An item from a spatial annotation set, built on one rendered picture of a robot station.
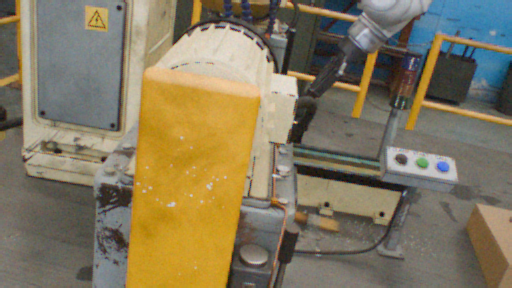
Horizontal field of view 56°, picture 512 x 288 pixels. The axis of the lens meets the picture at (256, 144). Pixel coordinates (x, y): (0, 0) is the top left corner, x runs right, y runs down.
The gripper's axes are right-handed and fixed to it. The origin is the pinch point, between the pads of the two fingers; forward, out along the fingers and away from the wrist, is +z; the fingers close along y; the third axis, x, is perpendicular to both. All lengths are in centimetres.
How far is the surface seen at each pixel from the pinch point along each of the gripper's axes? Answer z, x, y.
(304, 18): 14, 28, -306
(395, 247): 10.0, 40.0, 17.1
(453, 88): -26, 226, -422
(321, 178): 13.3, 18.5, 1.2
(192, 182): -2, -22, 74
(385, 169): -4.7, 20.4, 19.8
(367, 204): 10.8, 34.1, 1.2
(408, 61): -24.5, 24.8, -33.6
